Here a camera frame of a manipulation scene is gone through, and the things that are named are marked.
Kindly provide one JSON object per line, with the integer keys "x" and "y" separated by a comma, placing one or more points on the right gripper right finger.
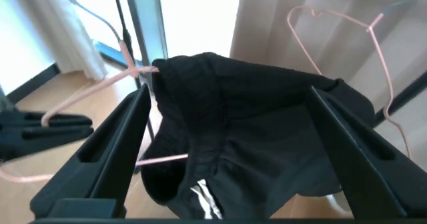
{"x": 377, "y": 184}

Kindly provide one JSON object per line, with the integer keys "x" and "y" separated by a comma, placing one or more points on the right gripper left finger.
{"x": 66, "y": 190}

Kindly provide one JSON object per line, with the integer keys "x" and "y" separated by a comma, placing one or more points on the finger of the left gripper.
{"x": 13, "y": 122}
{"x": 20, "y": 149}

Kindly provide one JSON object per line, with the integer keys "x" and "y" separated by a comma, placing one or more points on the pink clothes hanger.
{"x": 100, "y": 84}
{"x": 375, "y": 21}

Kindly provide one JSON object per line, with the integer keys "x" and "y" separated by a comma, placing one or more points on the black knitted garment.
{"x": 260, "y": 124}

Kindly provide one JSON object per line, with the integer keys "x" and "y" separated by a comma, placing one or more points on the black clothes rack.
{"x": 407, "y": 95}

